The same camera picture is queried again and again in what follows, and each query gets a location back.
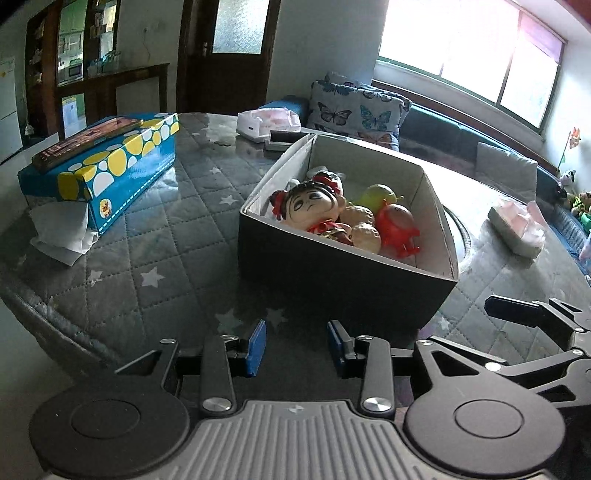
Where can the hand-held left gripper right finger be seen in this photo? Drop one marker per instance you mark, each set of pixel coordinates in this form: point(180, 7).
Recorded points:
point(337, 348)

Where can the remote control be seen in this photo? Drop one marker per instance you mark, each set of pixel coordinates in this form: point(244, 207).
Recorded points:
point(83, 141)

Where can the white tissue sheet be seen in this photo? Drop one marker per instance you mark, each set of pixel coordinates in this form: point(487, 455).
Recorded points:
point(60, 230)

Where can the brown wooden door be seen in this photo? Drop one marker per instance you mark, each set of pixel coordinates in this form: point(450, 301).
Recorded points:
point(194, 60)

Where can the green apple toy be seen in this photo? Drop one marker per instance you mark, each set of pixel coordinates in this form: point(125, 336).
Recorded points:
point(378, 196)

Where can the small black rectangular object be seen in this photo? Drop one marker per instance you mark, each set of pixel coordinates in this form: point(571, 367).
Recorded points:
point(281, 141)

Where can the beige peanut shaped toy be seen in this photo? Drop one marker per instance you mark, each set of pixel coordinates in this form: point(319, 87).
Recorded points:
point(364, 228)

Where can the white fridge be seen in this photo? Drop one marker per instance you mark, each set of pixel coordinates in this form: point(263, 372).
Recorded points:
point(9, 115)

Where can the round table hotplate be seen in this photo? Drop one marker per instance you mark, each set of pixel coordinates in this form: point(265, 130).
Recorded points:
point(464, 240)

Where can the pink window blind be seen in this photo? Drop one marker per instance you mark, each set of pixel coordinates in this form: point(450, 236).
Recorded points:
point(540, 34)

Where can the orange flower pinwheel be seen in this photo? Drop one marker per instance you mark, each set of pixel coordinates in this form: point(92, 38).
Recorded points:
point(574, 138)

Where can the brown wooden cabinet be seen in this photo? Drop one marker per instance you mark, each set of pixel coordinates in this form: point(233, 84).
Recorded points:
point(134, 87)

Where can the grey cushion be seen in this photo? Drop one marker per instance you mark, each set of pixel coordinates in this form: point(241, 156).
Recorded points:
point(505, 168)

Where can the red dressed doll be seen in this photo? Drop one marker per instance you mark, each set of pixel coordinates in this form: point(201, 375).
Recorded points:
point(311, 205)

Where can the grey cardboard box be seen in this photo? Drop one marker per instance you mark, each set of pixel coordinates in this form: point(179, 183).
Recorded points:
point(323, 272)

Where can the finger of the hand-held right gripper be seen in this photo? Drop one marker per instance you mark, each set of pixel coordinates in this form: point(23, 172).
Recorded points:
point(549, 371)
point(512, 308)

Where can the black white plush toy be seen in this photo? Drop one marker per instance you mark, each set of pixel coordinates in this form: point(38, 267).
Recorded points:
point(567, 182)

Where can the white paper sheet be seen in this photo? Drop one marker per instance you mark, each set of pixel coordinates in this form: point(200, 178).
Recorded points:
point(73, 115)

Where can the white pink tissue pack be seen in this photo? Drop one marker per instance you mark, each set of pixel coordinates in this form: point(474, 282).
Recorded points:
point(517, 226)

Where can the window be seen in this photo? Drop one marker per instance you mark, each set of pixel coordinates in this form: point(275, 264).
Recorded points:
point(461, 46)

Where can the butterfly print pillow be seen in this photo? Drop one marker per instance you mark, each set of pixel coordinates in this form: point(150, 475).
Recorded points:
point(355, 108)

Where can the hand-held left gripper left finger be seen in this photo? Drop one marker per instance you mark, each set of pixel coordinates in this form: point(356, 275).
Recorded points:
point(256, 346)

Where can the grey quilted star table cover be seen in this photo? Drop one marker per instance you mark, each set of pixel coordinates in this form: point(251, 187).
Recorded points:
point(138, 240)

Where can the red round toy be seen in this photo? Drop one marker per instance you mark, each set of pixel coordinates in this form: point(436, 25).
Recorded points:
point(399, 228)

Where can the green plush toy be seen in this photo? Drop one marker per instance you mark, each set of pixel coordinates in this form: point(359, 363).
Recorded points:
point(582, 210)

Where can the blue dotted tissue box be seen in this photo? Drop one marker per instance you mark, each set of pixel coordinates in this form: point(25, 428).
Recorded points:
point(134, 161)

